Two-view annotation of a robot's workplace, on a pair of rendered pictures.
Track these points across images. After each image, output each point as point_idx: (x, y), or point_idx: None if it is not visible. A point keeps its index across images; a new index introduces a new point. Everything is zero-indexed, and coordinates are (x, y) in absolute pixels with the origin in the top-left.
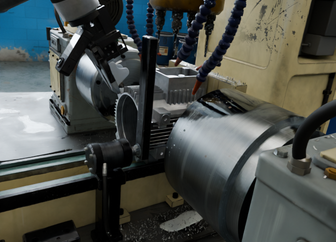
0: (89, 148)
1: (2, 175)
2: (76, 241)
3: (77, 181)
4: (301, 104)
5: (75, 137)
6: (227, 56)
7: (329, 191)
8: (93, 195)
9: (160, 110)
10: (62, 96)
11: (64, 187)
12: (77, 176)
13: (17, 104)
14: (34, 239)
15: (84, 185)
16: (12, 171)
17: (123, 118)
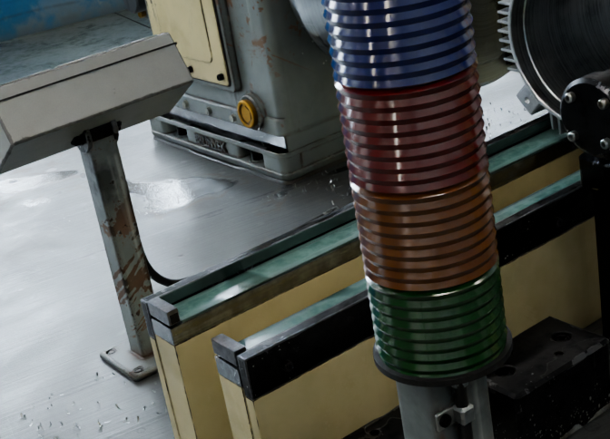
0: (585, 88)
1: (312, 258)
2: (604, 352)
3: (528, 215)
4: None
5: (312, 183)
6: None
7: None
8: (563, 250)
9: None
10: (234, 71)
11: (504, 237)
12: (504, 210)
13: (52, 158)
14: (499, 371)
15: (543, 224)
16: (328, 246)
17: (531, 43)
